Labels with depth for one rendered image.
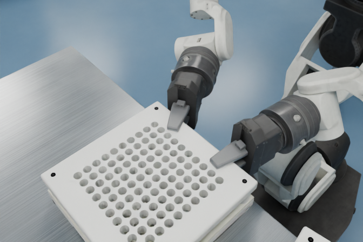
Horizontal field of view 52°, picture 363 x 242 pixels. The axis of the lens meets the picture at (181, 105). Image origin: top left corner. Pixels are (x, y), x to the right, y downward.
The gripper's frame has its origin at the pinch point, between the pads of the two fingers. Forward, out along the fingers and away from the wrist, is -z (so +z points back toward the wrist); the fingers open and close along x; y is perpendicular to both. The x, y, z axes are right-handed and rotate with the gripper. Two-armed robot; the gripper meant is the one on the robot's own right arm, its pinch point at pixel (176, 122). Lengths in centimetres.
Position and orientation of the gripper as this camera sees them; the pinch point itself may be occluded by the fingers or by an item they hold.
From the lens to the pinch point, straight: 68.0
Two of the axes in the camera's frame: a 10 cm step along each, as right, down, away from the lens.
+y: -9.6, -1.9, 1.8
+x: -0.1, 7.0, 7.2
